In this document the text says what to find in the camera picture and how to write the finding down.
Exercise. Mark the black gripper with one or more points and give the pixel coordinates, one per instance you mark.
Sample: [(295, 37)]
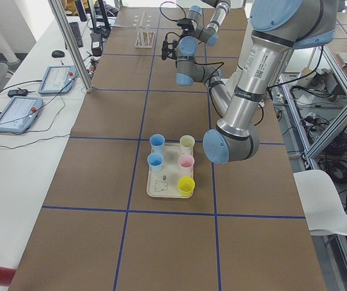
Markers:
[(165, 50)]

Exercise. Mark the light blue plastic cup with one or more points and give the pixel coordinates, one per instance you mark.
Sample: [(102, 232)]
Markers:
[(157, 142), (155, 161)]

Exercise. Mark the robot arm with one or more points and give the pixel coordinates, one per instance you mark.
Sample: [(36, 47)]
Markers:
[(275, 27), (208, 34)]

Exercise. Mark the pale green plastic cup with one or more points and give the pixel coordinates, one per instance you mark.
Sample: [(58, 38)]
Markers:
[(187, 143)]

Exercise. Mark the pink plastic cup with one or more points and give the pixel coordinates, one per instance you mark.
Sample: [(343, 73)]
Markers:
[(186, 163)]

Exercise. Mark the yellow plastic cup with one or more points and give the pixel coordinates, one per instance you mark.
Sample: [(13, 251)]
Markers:
[(186, 186)]

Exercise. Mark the black power adapter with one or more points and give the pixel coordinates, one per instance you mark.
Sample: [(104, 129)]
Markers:
[(96, 44)]

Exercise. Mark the black keyboard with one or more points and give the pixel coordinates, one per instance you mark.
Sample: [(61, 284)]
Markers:
[(76, 33)]

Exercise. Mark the black computer mouse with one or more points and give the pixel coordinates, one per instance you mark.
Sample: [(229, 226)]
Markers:
[(58, 54)]

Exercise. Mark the blue teach pendant far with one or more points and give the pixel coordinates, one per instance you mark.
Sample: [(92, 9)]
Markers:
[(58, 79)]

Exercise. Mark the blue teach pendant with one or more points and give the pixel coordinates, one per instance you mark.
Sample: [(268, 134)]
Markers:
[(58, 79), (19, 114)]

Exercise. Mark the cream tray with bunny drawing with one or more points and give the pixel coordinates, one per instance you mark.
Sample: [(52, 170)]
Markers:
[(164, 183)]

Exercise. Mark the black handheld device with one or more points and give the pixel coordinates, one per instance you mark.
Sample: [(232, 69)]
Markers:
[(17, 92)]

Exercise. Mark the blue teach pendant near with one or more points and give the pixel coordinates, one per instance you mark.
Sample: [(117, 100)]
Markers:
[(19, 114)]

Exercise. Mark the white chair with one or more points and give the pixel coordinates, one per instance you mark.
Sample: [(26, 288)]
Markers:
[(321, 203)]

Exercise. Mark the white wire cup rack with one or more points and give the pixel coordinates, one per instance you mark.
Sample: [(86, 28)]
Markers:
[(145, 35)]

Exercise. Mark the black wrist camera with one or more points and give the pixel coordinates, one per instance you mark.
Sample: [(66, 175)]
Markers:
[(185, 22)]

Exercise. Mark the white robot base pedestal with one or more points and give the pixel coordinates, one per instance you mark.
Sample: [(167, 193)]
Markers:
[(254, 61)]

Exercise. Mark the aluminium frame post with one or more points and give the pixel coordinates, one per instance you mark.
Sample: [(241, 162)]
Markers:
[(66, 31)]

